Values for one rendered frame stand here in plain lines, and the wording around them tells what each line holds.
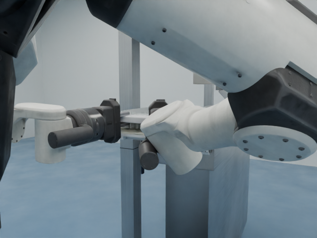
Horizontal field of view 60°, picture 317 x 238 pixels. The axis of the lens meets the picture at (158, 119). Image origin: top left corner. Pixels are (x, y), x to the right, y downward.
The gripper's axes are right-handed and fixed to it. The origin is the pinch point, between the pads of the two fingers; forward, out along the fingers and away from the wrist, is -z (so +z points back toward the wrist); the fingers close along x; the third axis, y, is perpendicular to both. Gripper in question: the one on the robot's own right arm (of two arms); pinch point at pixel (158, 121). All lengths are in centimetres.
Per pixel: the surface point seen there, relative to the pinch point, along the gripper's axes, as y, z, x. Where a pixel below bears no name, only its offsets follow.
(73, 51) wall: -121, -520, -71
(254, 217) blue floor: 94, -136, 106
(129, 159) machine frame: -8.2, -29.1, 19.1
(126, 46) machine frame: -8.3, -30.4, -23.3
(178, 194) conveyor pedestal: 12, -39, 39
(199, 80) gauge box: 17.0, -21.4, -10.8
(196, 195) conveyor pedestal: 19, -35, 38
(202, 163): 19.0, -23.9, 20.2
